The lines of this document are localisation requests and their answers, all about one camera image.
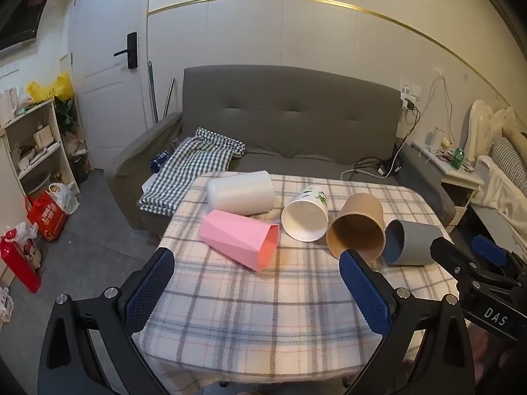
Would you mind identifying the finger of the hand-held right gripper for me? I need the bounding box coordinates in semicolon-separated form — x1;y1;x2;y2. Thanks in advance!
472;234;527;282
430;235;527;309

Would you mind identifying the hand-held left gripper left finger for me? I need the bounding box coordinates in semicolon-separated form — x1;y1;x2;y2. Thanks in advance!
38;247;178;395

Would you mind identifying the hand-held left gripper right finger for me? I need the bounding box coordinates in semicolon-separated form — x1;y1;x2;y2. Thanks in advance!
339;249;477;395

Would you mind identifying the grey cup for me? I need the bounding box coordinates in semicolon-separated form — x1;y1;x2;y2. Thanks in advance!
383;219;445;266

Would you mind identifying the brown paper cup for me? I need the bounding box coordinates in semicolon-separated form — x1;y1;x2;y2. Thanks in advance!
326;193;386;264

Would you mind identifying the white green-printed paper cup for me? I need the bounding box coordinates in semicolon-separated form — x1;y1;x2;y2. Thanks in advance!
281;185;329;243

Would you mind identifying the pink faceted cup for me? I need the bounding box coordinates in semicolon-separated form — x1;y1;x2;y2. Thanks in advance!
199;210;281;273

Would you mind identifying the white translucent cup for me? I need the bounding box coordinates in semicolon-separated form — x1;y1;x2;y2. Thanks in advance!
206;170;275;217

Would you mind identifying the person's right hand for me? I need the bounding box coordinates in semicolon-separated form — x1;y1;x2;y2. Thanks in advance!
469;321;527;384

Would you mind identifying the white blanket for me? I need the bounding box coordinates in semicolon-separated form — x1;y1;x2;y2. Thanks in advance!
470;155;527;225

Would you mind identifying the white nightstand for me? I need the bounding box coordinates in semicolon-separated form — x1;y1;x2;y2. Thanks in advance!
411;140;485;233

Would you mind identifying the striped pillow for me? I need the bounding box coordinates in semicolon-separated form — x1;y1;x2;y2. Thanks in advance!
491;136;527;175

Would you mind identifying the plaid tablecloth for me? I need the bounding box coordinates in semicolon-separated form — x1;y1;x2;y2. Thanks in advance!
132;172;458;388

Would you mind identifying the cream bed headboard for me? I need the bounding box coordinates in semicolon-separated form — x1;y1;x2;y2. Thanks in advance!
464;99;527;166

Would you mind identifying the red paper bag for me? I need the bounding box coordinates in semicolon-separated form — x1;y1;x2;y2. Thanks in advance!
26;191;69;242

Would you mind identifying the white plastic bag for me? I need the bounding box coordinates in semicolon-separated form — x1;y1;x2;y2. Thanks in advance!
48;181;80;215

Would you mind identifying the blue white checked cloth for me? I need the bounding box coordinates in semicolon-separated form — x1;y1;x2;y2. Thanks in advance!
139;127;247;217

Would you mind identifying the small blue packet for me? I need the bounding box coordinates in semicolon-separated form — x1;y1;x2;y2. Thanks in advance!
150;150;172;174

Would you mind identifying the red cylinder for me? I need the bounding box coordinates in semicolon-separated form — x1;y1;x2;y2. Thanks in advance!
0;239;42;294

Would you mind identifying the red white printed bag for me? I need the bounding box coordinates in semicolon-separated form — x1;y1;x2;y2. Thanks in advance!
3;222;42;270

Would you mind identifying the white shelf unit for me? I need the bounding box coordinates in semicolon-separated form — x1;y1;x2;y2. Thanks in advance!
0;98;80;199

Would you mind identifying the grey sofa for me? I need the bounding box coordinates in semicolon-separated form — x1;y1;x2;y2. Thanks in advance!
104;65;458;233

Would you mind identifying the white door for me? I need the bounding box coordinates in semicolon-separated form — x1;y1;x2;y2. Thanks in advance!
67;0;154;170

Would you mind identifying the green plant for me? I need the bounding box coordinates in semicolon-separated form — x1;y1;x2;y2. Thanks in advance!
55;96;79;133

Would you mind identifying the grey pole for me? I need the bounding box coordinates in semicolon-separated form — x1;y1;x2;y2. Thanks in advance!
164;76;176;119

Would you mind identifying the yellow plastic bag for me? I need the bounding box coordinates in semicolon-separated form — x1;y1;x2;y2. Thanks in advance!
26;71;74;104

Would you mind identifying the black television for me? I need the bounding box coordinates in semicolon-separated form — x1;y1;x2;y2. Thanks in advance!
0;0;59;53

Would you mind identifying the black cable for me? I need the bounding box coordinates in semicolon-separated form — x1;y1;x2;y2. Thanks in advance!
355;105;421;173

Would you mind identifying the white cable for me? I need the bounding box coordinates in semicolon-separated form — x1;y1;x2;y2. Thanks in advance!
340;72;456;182

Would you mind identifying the white wall socket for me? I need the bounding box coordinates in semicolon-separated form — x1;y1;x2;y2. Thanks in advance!
398;82;422;112

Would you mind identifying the green-handled mop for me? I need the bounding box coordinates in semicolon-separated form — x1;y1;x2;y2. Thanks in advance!
148;61;159;124

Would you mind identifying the black door lock handle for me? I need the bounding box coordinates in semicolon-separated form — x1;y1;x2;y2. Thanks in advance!
113;32;139;70

